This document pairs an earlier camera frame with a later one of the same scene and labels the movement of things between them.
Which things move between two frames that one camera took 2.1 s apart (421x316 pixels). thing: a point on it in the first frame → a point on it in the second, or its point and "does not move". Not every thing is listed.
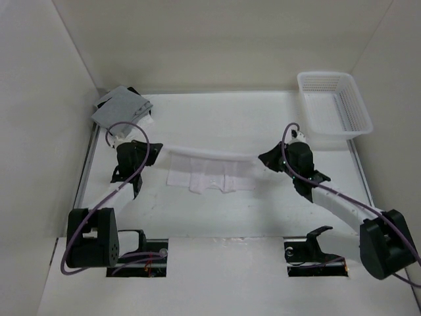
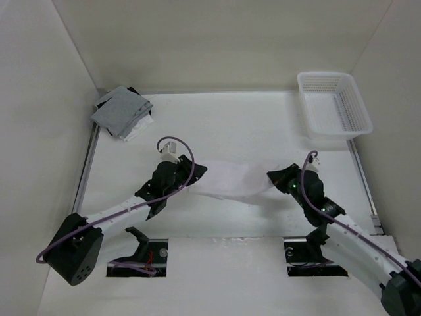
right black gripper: (270, 157) → (278, 178)
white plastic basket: (332, 107) does not move
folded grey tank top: (121, 105) does not move
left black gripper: (156, 149) → (197, 173)
